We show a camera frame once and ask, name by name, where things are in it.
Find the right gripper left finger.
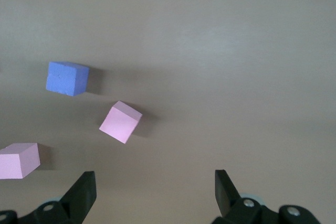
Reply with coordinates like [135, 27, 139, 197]
[0, 170, 97, 224]

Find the blue-violet foam cube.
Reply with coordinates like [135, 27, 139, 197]
[45, 61, 90, 97]

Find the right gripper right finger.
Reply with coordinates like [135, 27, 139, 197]
[212, 169, 320, 224]

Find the pink foam cube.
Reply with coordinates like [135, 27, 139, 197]
[99, 100, 143, 145]
[0, 142, 41, 180]

